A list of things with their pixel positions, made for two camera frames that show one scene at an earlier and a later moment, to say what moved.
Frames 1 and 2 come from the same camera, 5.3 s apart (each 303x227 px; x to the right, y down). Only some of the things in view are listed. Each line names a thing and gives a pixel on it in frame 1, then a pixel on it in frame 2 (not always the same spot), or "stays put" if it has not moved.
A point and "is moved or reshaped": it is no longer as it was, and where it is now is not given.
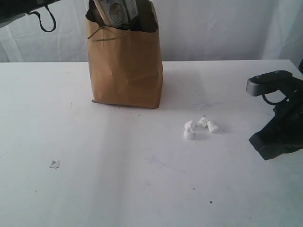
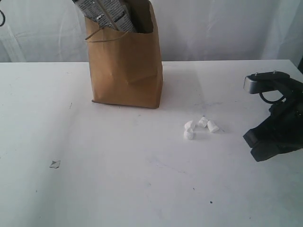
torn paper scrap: [55, 164] stays put
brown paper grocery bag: [125, 63] stays put
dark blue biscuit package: [117, 13] is moved or reshaped
